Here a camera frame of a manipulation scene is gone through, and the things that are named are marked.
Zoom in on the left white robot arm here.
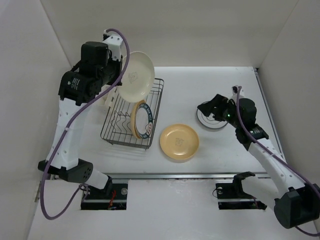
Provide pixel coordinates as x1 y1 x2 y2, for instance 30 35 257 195
38 38 128 199

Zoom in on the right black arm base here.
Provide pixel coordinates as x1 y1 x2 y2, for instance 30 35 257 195
212 171 267 211

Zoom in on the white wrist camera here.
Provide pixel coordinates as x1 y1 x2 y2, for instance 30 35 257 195
231 85 245 102
102 34 123 62

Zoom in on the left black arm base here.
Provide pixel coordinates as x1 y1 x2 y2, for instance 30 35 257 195
80 179 129 211

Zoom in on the plate with teal lettered band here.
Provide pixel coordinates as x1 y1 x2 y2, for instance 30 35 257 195
135 103 153 139

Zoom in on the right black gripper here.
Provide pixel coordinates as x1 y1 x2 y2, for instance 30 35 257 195
197 93 242 129

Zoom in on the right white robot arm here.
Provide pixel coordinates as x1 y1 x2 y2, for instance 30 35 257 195
197 94 320 229

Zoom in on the white plate green rim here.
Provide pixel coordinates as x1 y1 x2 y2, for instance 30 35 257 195
196 109 228 130

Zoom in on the cream white plate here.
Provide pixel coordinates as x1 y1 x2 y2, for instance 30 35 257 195
117 51 155 103

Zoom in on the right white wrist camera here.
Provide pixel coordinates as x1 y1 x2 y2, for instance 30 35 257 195
231 85 245 102

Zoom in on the grey wire dish rack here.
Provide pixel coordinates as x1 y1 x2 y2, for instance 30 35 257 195
100 78 165 150

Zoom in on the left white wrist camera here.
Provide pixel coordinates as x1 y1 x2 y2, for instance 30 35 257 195
102 34 123 62

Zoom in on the aluminium table rail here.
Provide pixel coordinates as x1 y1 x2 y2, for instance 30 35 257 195
48 66 277 181

